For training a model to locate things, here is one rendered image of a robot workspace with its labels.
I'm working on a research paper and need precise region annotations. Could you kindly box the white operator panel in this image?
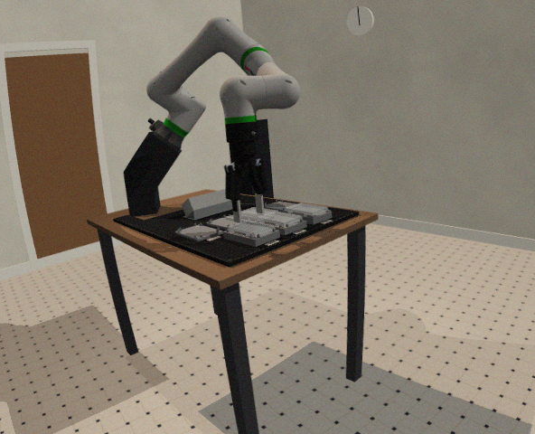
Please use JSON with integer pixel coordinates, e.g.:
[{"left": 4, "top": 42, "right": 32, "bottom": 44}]
[{"left": 182, "top": 189, "right": 232, "bottom": 220}]

